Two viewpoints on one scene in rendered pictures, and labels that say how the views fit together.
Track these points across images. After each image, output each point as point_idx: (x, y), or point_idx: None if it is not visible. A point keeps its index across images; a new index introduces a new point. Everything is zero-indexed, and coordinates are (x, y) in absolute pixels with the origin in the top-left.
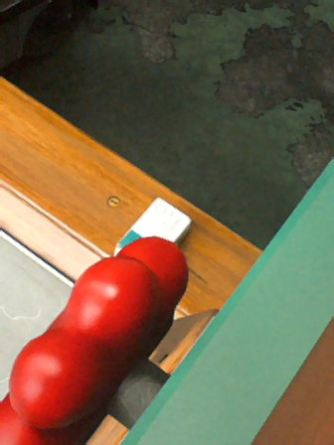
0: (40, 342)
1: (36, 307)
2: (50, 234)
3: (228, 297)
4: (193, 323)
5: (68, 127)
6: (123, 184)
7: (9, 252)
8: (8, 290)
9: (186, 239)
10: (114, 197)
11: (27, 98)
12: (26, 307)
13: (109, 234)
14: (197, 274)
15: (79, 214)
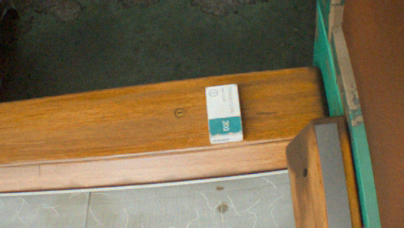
0: None
1: (192, 211)
2: (161, 164)
3: (293, 110)
4: (304, 139)
5: (110, 92)
6: (174, 97)
7: (146, 194)
8: (167, 215)
9: (241, 98)
10: (177, 109)
11: (72, 96)
12: (187, 215)
13: (196, 133)
14: (265, 112)
15: (167, 137)
